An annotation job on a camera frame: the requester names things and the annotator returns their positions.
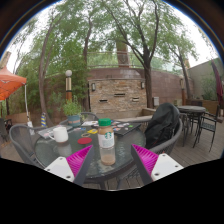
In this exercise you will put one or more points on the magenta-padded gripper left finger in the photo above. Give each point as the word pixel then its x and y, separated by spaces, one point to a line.
pixel 60 166

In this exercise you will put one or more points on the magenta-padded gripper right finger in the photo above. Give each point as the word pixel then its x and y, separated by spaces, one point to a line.
pixel 163 166

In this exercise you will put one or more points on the green-capped coffee drink bottle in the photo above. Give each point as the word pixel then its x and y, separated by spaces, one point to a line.
pixel 107 143

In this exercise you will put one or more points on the grey mesh patio chair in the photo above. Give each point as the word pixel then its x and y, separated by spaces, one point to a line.
pixel 21 140
pixel 166 144
pixel 90 116
pixel 184 128

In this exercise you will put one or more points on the white ceramic mug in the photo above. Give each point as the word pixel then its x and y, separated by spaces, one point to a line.
pixel 60 135

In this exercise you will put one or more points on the flat round red coaster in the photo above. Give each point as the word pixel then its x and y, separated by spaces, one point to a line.
pixel 84 140

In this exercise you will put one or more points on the grey laptop with stickers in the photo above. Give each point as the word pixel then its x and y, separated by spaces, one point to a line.
pixel 50 131

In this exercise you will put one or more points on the black backpack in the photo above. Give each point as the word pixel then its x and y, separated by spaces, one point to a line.
pixel 163 123

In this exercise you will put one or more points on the small yellow packet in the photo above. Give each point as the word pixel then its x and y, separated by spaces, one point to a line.
pixel 92 131

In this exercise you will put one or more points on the blue yellow striped cone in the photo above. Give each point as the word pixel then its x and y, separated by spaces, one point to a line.
pixel 43 120

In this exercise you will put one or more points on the black laptop with stickers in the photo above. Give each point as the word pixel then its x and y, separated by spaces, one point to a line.
pixel 128 128

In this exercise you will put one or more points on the green plant in teal pot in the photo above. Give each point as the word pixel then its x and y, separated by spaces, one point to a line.
pixel 73 116

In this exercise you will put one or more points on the white sticker sheet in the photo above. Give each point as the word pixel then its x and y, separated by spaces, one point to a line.
pixel 89 123

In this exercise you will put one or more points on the black metal patio chair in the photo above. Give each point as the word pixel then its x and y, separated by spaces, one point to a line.
pixel 208 126

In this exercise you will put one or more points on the round metal patio table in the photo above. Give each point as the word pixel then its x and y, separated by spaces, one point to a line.
pixel 191 109

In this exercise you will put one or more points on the leaning thin-trunked tree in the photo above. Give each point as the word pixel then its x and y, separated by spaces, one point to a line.
pixel 41 86

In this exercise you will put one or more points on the orange canopy tent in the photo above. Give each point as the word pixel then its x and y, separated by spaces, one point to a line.
pixel 10 85

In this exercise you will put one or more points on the closed maroon patio umbrella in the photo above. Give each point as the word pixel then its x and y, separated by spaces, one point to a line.
pixel 218 83

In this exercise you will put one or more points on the grey wall utility box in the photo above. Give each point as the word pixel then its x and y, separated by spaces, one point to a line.
pixel 156 101

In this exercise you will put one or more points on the tall tree by stone wall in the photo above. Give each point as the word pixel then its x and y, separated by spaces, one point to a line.
pixel 148 86

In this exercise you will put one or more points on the black wall lantern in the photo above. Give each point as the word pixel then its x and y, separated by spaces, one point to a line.
pixel 143 85
pixel 93 86

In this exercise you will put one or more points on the globe-topped lamp post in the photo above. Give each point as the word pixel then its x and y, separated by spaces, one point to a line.
pixel 68 83

